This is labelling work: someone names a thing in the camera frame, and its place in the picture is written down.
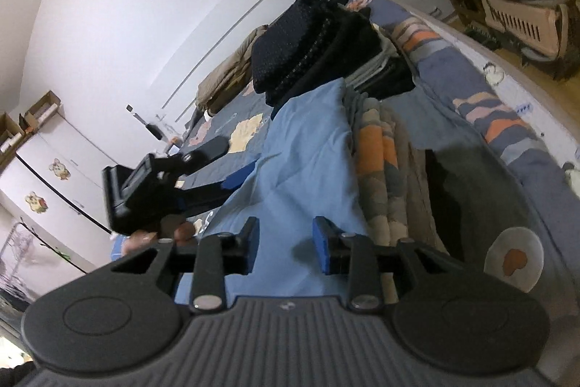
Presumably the person left hand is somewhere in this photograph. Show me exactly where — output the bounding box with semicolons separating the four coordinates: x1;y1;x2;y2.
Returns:
121;215;196;256

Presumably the blue shirt garment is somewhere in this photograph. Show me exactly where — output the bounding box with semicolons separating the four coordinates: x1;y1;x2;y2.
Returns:
204;79;367;302

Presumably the black clothes rack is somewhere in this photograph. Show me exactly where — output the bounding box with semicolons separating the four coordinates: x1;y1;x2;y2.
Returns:
1;219;40;304

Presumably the white bed headboard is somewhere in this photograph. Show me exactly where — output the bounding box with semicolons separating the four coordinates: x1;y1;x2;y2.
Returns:
144;0;294;128

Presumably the black folded clothes stack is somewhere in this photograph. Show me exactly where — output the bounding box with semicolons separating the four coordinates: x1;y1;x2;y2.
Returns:
251;0;414;115

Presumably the large cardboard box on wardrobe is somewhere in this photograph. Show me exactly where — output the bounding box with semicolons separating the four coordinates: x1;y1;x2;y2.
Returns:
0;112;25;169

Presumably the grey quilted bedspread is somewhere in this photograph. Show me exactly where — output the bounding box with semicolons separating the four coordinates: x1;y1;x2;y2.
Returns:
210;0;579;362

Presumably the black wall mounted device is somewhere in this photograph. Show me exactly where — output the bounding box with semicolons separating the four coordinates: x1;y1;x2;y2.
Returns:
145;123;165;140

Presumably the beige pet carrier basket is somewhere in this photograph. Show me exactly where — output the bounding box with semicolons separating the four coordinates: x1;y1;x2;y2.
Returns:
481;0;579;63

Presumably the white wardrobe with stickers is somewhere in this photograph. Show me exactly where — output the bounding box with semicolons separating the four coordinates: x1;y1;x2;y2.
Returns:
1;114;114;272

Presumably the olive brown folded blanket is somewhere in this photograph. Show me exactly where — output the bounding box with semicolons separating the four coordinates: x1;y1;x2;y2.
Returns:
195;25;268;115

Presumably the patterned folded clothes pile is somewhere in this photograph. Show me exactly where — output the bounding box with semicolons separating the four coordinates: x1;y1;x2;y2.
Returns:
341;86;454;306

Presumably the small cardboard box on wardrobe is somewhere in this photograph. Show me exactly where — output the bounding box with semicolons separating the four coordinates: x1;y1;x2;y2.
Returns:
19;90;61;135

